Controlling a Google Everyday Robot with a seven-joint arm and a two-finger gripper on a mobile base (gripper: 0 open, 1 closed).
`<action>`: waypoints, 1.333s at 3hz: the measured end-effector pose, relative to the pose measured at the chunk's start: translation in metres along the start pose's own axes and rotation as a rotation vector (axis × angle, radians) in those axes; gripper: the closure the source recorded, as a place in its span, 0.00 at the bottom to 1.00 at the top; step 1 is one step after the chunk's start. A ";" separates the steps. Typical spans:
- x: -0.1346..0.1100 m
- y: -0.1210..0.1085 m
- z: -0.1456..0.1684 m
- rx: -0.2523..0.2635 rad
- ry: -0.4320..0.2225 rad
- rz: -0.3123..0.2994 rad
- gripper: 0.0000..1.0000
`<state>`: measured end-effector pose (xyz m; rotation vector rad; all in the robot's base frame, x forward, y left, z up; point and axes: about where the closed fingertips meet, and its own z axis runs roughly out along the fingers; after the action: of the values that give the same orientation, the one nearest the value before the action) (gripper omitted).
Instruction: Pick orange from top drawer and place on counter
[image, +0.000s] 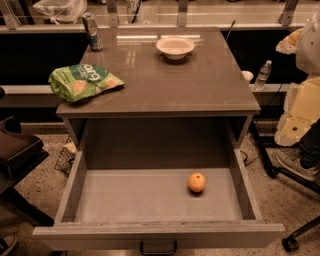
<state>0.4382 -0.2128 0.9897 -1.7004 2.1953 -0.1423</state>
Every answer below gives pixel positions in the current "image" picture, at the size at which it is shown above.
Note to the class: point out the silver drink can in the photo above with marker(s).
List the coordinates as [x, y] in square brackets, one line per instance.
[92, 30]

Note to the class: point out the black rolling stand base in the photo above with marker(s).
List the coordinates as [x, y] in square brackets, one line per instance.
[290, 243]

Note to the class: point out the shoe at bottom left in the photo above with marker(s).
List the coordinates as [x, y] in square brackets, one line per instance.
[7, 244]

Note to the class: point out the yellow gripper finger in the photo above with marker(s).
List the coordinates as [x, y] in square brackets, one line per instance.
[289, 44]
[301, 112]

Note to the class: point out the white paper cup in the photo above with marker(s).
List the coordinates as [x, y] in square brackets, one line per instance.
[248, 76]

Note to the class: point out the white bowl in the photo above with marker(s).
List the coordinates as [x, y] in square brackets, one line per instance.
[175, 48]

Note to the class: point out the black drawer handle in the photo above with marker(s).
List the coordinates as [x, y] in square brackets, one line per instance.
[153, 250]

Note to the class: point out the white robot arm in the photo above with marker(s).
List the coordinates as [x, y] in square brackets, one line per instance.
[308, 48]

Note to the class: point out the clear plastic water bottle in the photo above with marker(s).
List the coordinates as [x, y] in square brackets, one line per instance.
[263, 75]

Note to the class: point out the dark chair at left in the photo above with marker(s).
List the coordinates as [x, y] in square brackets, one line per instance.
[20, 154]

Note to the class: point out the grey open top drawer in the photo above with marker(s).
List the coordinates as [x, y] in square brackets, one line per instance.
[129, 184]

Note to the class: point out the wire basket on floor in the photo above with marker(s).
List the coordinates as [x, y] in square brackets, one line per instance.
[66, 157]

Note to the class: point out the grey counter cabinet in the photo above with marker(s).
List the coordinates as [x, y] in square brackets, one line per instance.
[208, 82]

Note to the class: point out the orange fruit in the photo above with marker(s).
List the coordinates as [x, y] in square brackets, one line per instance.
[196, 182]

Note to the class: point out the grey sneaker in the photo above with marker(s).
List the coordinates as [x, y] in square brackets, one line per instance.
[290, 160]

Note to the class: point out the green chip bag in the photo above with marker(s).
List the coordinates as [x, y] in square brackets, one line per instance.
[81, 81]

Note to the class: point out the white plastic bag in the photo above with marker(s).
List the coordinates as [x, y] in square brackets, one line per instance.
[61, 11]

